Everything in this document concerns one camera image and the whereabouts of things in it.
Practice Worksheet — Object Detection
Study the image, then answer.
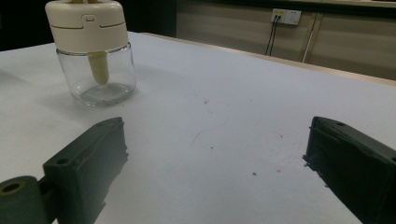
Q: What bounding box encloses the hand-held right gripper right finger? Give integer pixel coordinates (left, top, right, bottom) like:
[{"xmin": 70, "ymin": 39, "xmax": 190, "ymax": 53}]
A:
[{"xmin": 303, "ymin": 116, "xmax": 396, "ymax": 224}]

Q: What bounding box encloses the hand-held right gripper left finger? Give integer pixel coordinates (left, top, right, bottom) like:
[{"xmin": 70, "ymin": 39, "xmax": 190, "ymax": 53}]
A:
[{"xmin": 42, "ymin": 117, "xmax": 130, "ymax": 224}]

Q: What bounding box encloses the glass jar with cream lid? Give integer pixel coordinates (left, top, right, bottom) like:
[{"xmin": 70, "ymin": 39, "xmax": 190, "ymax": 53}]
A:
[{"xmin": 44, "ymin": 0, "xmax": 137, "ymax": 108}]

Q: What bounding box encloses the white table cover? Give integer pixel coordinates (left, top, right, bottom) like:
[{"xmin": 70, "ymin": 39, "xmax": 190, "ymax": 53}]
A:
[{"xmin": 0, "ymin": 32, "xmax": 396, "ymax": 224}]

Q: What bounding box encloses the beige vertical wall trim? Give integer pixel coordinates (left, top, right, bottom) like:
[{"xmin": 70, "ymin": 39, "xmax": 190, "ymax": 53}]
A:
[{"xmin": 302, "ymin": 12, "xmax": 325, "ymax": 63}]

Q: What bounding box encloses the black wall cable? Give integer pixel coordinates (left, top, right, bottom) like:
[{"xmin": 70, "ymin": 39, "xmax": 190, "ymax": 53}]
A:
[
  {"xmin": 264, "ymin": 15, "xmax": 277, "ymax": 56},
  {"xmin": 269, "ymin": 16, "xmax": 281, "ymax": 57}
]

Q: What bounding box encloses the white wall socket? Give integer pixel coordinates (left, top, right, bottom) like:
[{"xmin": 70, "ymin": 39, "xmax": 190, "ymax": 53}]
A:
[{"xmin": 270, "ymin": 8, "xmax": 303, "ymax": 26}]

